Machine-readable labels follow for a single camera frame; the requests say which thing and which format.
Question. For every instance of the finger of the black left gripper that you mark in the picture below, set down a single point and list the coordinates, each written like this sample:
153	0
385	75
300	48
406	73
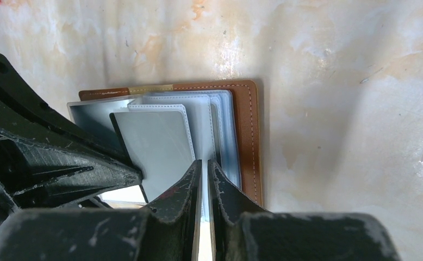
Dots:
46	161

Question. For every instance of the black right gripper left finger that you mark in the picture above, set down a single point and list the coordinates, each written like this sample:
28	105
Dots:
164	229

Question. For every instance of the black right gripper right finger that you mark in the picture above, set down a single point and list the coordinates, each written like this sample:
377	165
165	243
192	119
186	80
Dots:
243	230

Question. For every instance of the black VIP credit card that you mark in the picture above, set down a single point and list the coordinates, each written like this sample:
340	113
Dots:
157	140

